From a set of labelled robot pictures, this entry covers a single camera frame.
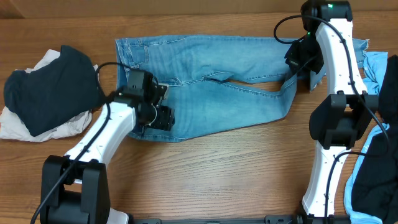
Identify light blue shirt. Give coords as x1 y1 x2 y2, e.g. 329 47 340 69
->
343 52 388 224

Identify black garment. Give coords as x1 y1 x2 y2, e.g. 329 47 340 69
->
346 55 397 223

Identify dark navy folded shirt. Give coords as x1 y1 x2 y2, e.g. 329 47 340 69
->
4 45 104 137

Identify white crumpled cloth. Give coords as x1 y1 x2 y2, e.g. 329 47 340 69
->
1 49 92 142

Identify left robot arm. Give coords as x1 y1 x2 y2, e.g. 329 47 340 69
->
31 69 175 224

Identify light blue denim jeans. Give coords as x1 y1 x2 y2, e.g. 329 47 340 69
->
114 34 370 143

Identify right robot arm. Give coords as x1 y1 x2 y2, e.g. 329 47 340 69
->
285 1 378 223

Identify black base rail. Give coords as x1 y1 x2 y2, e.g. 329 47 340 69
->
129 215 351 224

